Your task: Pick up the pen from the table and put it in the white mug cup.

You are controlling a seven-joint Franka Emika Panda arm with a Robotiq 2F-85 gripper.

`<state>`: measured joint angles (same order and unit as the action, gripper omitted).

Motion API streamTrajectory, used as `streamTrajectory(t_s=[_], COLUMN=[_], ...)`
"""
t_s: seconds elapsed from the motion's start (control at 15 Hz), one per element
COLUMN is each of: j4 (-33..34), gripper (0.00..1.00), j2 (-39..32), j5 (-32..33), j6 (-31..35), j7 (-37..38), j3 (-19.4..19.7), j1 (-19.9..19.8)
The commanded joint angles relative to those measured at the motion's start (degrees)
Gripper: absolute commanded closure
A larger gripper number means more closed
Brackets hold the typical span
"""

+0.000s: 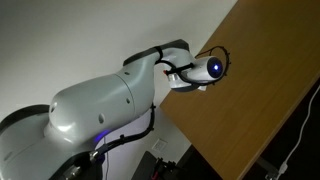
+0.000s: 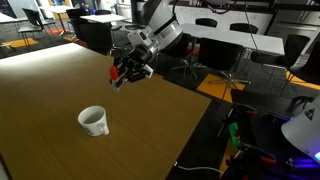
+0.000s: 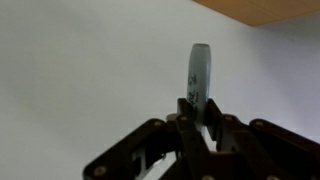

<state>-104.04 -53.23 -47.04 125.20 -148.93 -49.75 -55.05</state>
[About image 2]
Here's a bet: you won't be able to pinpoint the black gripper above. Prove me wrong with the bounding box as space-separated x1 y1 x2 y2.
113 44 157 86

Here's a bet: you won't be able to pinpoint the white mug cup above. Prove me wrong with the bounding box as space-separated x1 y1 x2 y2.
77 105 110 137

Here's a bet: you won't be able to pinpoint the small white table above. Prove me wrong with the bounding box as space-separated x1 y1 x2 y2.
0 12 18 25
39 4 73 33
79 13 130 25

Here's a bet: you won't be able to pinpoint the long white table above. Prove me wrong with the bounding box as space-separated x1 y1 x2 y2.
179 22 286 57

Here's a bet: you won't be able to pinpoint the black stand red knobs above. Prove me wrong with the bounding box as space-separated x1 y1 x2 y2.
217 103 258 138
229 142 278 180

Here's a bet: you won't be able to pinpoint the green plastic part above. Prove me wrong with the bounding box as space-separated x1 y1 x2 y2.
229 122 242 148

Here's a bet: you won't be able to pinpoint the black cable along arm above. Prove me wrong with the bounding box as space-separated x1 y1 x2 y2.
203 0 236 15

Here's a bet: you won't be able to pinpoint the white power cable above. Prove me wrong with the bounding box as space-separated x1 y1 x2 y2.
173 161 225 175

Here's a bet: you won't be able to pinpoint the thin black hanging cable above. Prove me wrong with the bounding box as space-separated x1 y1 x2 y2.
244 0 288 82

